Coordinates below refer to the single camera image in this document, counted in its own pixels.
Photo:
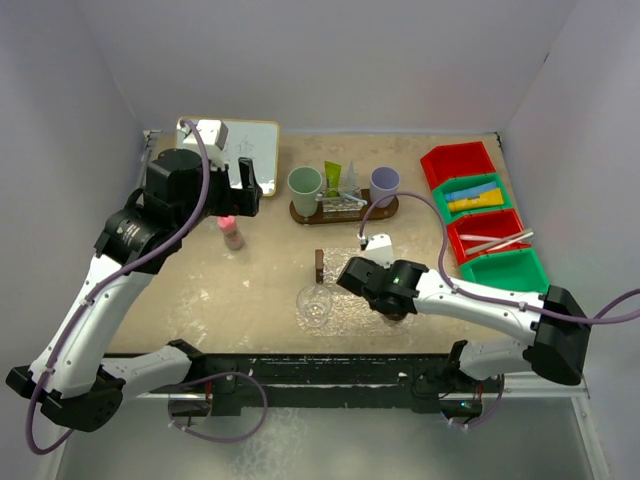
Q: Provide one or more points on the white grey toothpaste tube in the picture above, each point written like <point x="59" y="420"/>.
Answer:
<point x="351" y="184"/>

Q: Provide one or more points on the green bin cups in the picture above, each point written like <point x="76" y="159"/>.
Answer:
<point x="518" y="270"/>

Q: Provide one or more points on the clear jar brown lid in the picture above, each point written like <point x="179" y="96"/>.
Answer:
<point x="329" y="263"/>

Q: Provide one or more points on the pink white toothbrush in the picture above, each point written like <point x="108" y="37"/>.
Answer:
<point x="480" y="238"/>

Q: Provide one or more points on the grey toothbrush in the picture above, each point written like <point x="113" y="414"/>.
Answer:
<point x="324" y="198"/>

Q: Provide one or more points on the clear plastic cup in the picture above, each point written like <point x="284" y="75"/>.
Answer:
<point x="314" y="304"/>

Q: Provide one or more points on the purple plastic cup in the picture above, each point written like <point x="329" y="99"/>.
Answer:
<point x="384" y="181"/>

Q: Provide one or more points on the dark smoked plastic cup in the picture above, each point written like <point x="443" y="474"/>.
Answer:
<point x="395" y="317"/>

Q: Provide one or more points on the yellow toothpaste tube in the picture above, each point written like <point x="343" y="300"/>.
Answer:
<point x="489" y="199"/>

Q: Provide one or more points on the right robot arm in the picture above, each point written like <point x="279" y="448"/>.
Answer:
<point x="534" y="340"/>

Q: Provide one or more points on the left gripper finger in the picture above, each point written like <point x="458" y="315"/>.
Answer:
<point x="246" y="201"/>
<point x="247" y="173"/>

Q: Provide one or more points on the green plastic cup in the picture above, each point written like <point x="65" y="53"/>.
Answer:
<point x="305" y="183"/>

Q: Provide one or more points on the textured clear oval mat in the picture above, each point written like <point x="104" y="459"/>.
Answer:
<point x="351" y="316"/>

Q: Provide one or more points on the pink cap bottle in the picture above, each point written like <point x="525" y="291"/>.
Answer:
<point x="232" y="236"/>

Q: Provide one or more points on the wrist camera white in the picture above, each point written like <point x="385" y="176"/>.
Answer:
<point x="212" y="132"/>
<point x="378" y="248"/>

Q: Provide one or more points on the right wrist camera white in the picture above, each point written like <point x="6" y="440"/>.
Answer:
<point x="378" y="248"/>

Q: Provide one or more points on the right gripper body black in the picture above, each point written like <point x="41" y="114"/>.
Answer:
<point x="374" y="306"/>

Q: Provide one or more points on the red bin far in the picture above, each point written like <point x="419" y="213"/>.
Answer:
<point x="446" y="162"/>

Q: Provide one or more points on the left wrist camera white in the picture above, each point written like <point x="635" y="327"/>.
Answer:
<point x="212" y="132"/>

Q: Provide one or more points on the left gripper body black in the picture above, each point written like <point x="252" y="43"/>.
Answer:
<point x="219" y="196"/>

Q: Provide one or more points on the small whiteboard wooden frame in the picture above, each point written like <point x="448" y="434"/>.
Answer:
<point x="258" y="140"/>

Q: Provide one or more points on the clear acrylic toothbrush holder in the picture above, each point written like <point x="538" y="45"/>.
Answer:
<point x="340" y="210"/>

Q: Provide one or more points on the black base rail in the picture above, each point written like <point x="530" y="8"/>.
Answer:
<point x="421" y="383"/>

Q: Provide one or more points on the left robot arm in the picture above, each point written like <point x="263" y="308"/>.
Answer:
<point x="71" y="383"/>

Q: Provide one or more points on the blue toothpaste tube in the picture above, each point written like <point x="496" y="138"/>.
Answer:
<point x="470" y="192"/>

